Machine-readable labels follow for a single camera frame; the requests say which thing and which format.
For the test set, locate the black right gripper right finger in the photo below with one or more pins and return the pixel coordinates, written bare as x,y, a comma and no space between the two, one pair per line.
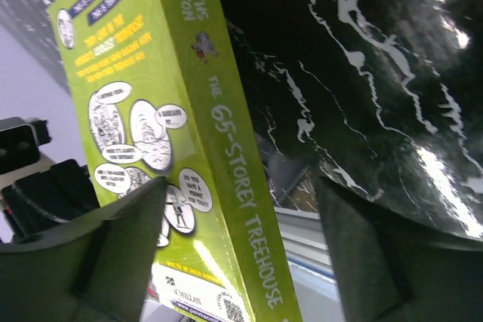
389,268

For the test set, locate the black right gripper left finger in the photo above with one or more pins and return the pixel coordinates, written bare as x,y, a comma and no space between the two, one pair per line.
94,268

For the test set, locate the lime green treehouse book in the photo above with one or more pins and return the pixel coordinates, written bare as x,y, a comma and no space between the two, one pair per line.
157,92

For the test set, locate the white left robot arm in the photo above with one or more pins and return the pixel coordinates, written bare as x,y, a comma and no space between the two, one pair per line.
37,193

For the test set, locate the black marble pattern mat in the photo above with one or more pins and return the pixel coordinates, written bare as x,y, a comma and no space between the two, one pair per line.
388,94

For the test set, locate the aluminium mounting rail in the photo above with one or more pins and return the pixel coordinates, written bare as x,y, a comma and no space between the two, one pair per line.
305,243

